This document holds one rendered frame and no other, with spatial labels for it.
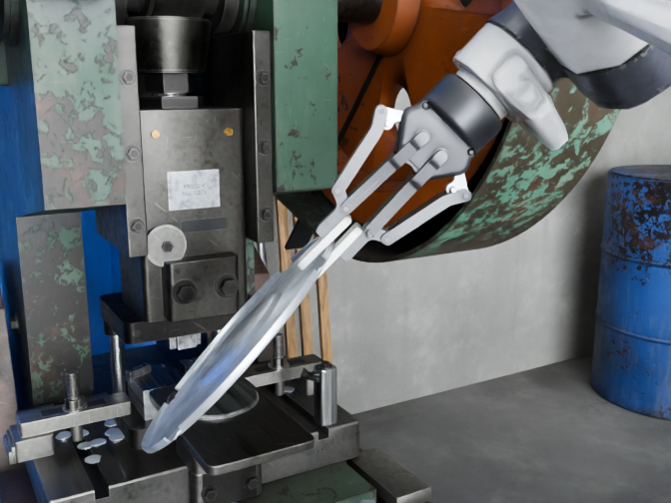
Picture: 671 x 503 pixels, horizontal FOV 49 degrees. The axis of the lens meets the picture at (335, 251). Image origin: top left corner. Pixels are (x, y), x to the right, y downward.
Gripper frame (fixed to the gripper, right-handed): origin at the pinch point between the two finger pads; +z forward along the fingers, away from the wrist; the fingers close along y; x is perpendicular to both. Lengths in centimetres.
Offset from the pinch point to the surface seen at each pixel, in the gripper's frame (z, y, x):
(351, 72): -15, 10, -61
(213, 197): 10.4, 12.0, -26.9
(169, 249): 18.3, 11.4, -21.8
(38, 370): 53, 13, -39
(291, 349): 53, -35, -140
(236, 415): 27.5, -9.6, -17.2
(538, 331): 0, -125, -229
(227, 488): 36.1, -16.0, -17.4
